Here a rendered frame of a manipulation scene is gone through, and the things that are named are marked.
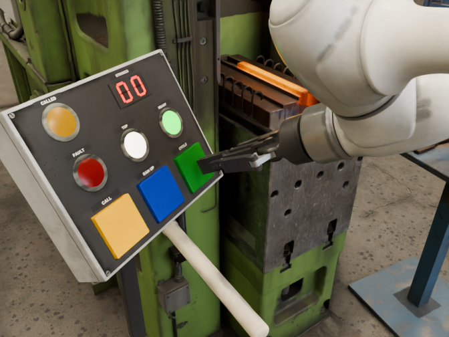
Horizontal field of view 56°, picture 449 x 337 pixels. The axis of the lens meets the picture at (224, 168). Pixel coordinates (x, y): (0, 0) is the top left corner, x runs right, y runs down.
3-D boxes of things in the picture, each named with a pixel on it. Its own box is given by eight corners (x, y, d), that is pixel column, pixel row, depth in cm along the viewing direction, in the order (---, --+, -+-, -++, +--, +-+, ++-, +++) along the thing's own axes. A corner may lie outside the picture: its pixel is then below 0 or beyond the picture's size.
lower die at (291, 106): (323, 117, 121) (327, 89, 116) (268, 135, 111) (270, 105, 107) (238, 75, 150) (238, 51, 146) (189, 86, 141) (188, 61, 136)
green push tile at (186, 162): (215, 174, 84) (198, 141, 81) (194, 193, 78) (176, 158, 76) (208, 176, 85) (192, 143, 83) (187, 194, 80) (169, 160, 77)
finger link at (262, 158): (291, 151, 66) (278, 166, 62) (264, 158, 69) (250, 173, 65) (285, 138, 65) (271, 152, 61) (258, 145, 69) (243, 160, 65)
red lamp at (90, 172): (111, 184, 65) (107, 160, 62) (81, 194, 62) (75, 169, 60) (103, 175, 67) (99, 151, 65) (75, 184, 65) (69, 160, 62)
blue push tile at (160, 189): (186, 200, 76) (167, 164, 75) (159, 222, 71) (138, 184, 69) (179, 201, 78) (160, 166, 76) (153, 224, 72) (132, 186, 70)
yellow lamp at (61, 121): (83, 135, 63) (77, 108, 60) (51, 144, 60) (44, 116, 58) (76, 127, 65) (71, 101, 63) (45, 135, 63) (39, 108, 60)
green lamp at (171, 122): (186, 133, 79) (186, 111, 77) (164, 139, 77) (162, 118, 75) (178, 126, 81) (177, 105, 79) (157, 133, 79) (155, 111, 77)
